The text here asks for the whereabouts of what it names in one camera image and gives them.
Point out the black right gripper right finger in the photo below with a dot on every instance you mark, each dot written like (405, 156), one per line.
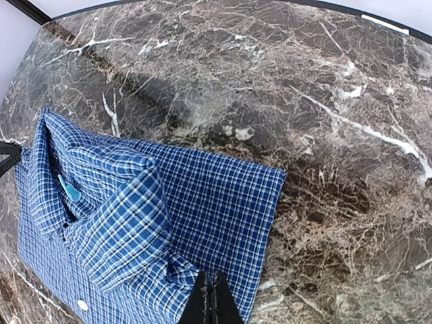
(223, 309)

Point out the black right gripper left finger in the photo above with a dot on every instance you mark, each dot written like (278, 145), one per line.
(198, 306)

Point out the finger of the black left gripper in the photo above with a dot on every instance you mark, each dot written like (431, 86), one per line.
(13, 153)

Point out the blue checkered shirt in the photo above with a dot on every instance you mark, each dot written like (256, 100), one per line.
(119, 229)

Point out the black left corner post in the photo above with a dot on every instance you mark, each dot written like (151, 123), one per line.
(31, 11)

